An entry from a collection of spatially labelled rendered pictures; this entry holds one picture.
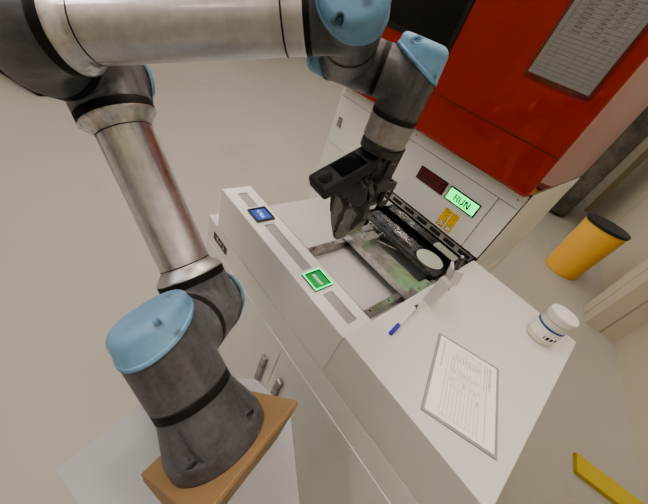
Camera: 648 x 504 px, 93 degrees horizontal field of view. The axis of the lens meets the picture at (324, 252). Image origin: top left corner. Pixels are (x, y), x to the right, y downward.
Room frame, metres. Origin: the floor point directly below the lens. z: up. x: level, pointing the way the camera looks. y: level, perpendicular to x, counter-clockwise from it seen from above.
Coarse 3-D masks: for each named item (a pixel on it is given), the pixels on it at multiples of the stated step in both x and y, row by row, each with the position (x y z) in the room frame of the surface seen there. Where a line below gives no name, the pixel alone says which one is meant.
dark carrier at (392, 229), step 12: (372, 216) 1.03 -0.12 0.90; (384, 216) 1.07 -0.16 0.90; (396, 216) 1.11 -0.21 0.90; (384, 228) 0.99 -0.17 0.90; (396, 228) 1.02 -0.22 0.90; (408, 228) 1.06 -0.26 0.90; (396, 240) 0.94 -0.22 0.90; (408, 240) 0.98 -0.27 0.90; (420, 240) 1.01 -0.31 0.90; (408, 252) 0.90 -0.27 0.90; (444, 264) 0.92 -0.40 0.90
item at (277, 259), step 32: (224, 192) 0.72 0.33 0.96; (224, 224) 0.70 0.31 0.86; (256, 224) 0.64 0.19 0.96; (256, 256) 0.60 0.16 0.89; (288, 256) 0.57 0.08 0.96; (288, 288) 0.51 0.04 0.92; (288, 320) 0.49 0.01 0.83; (320, 320) 0.44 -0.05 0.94; (352, 320) 0.46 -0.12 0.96; (320, 352) 0.42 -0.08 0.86
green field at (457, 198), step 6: (450, 192) 1.02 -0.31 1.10; (456, 192) 1.01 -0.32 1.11; (450, 198) 1.02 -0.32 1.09; (456, 198) 1.01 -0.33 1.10; (462, 198) 1.00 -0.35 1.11; (456, 204) 1.00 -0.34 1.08; (462, 204) 0.99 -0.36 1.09; (468, 204) 0.98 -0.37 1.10; (474, 204) 0.97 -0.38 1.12; (468, 210) 0.98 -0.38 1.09; (474, 210) 0.97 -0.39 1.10
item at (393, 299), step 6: (426, 276) 0.88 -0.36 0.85; (396, 294) 0.73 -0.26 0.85; (384, 300) 0.68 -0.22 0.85; (390, 300) 0.69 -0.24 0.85; (396, 300) 0.71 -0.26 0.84; (372, 306) 0.64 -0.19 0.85; (378, 306) 0.65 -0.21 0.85; (384, 306) 0.66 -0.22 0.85; (390, 306) 0.70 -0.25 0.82; (366, 312) 0.61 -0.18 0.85; (372, 312) 0.62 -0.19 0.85; (378, 312) 0.65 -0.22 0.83
